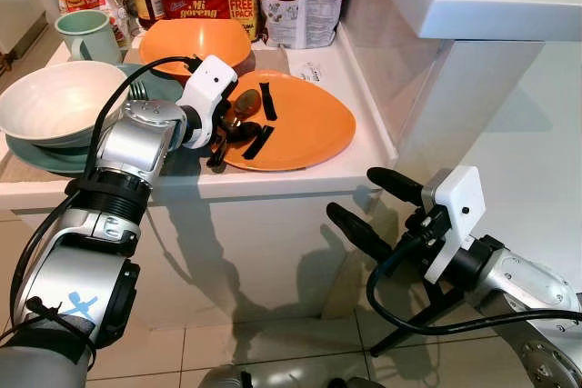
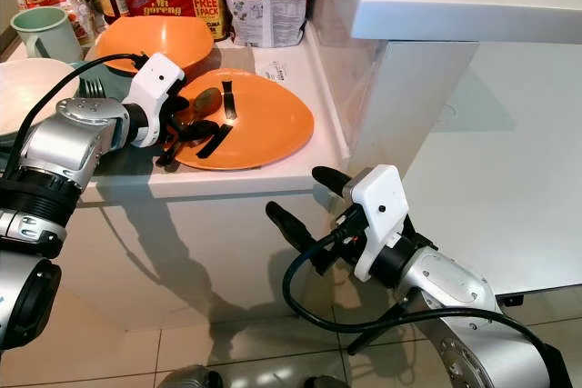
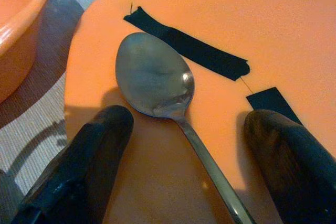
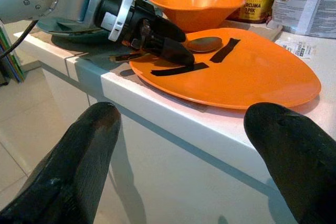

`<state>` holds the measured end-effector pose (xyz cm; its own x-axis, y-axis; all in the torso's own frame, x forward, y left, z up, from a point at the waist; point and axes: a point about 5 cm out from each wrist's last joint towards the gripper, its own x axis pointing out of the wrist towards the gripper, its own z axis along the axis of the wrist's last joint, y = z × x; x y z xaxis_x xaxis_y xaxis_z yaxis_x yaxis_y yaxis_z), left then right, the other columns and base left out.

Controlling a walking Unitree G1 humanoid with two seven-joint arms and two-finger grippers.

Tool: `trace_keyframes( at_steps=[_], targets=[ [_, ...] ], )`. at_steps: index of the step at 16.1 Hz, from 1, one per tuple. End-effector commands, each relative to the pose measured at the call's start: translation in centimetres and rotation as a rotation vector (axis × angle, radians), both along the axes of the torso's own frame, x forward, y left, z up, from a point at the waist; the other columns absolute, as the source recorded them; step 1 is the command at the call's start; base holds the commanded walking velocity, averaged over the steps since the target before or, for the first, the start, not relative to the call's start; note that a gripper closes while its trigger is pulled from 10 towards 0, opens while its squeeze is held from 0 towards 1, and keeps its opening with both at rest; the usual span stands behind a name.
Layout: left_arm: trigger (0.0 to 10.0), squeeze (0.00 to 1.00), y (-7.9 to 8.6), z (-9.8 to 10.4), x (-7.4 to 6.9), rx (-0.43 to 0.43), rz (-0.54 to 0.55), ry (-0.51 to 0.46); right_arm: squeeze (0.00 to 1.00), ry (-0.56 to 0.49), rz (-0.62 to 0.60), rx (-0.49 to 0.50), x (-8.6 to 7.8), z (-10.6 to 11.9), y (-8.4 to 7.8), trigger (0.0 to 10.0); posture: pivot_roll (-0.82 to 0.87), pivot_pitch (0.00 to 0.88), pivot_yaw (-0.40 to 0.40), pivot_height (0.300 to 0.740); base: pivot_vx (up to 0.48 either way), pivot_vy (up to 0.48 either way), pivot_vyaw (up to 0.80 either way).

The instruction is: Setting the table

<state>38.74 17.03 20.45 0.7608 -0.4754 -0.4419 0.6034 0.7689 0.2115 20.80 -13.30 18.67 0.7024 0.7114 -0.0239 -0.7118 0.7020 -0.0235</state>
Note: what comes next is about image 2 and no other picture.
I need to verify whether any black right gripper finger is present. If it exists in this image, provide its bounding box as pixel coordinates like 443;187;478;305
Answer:
312;165;357;201
266;202;334;262

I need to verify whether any brown shiny spoon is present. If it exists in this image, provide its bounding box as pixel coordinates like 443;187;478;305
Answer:
187;86;225;129

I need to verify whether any flat orange plate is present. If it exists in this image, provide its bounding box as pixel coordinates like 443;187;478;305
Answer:
173;67;316;172

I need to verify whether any small white printed label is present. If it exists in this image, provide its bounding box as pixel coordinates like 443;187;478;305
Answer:
254;60;289;84

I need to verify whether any pale teal plate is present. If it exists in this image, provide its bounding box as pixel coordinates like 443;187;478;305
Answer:
0;61;137;148

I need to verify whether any deep orange plate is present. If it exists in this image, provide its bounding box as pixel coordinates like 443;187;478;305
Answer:
95;15;217;76

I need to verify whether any metal fork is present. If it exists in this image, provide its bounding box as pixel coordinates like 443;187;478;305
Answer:
81;77;107;101

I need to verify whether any black metal furniture leg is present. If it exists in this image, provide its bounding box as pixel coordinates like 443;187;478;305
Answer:
344;301;412;358

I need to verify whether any grey right robot foot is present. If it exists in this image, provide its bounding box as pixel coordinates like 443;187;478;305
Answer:
304;373;350;388

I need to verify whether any grey robot foot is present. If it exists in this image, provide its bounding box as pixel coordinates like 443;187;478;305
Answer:
304;373;350;388
155;364;216;388

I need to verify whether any pale green mug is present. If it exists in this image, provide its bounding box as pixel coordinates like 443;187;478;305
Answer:
11;6;84;65

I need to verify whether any grey left robot foot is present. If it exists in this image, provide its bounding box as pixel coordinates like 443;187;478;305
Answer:
155;364;216;388

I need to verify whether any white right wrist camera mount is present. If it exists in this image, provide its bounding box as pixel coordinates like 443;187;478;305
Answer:
351;164;411;283

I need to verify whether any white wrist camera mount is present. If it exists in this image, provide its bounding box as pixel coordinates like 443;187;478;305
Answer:
351;164;411;283
123;52;186;149

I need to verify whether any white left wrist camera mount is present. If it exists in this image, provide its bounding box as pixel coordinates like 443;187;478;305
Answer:
123;52;186;149

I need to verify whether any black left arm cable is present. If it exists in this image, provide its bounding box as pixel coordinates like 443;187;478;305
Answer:
11;52;150;180

